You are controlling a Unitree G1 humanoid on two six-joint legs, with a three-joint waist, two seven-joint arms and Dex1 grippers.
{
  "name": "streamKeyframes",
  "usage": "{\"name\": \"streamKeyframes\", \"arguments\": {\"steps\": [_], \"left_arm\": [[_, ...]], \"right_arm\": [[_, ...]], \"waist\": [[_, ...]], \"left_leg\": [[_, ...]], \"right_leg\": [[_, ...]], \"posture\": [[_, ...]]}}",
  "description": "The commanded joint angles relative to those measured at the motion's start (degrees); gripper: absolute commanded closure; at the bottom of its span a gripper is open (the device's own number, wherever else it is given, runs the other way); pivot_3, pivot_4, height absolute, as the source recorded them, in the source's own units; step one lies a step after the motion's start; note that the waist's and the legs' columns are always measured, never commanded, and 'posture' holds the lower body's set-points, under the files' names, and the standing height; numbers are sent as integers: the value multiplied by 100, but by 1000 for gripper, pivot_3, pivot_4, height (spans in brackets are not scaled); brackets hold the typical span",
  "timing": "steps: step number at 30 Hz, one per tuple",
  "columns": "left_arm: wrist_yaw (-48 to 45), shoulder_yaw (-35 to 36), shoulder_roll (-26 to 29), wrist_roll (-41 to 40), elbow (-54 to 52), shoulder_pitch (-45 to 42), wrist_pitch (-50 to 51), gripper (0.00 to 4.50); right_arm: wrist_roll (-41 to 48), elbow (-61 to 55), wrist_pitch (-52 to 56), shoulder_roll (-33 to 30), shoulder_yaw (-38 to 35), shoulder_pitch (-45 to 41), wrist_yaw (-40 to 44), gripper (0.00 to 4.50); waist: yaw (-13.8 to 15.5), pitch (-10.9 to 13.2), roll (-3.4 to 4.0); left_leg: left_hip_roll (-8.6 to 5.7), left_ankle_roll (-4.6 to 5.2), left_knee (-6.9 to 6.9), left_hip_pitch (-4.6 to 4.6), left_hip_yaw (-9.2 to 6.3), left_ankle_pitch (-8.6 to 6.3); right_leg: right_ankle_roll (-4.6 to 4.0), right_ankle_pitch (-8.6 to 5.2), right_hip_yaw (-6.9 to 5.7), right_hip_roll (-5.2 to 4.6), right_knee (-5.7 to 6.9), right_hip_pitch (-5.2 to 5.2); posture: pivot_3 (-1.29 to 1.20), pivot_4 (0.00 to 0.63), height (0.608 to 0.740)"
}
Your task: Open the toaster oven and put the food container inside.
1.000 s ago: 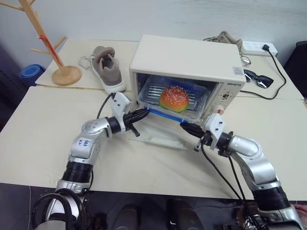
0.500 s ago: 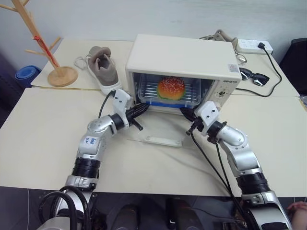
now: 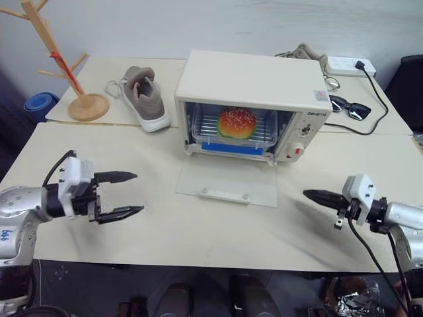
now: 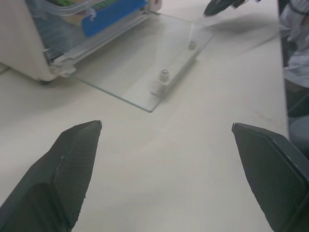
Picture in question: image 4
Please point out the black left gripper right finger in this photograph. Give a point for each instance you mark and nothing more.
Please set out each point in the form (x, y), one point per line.
(272, 174)

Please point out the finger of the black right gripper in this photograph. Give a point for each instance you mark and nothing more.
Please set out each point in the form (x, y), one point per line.
(217, 7)

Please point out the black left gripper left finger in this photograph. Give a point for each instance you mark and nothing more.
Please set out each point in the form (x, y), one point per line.
(60, 174)

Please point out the glass toaster oven door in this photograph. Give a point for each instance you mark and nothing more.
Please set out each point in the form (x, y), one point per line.
(144, 65)

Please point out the clear food container blue lid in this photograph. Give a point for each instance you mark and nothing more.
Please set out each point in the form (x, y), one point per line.
(91, 17)

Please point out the white toaster oven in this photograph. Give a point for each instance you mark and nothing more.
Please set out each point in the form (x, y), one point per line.
(29, 43)

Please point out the grey round stool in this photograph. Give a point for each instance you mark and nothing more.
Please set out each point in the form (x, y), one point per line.
(299, 134)

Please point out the person in light clothing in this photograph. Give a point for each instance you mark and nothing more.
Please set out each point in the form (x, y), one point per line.
(294, 41)

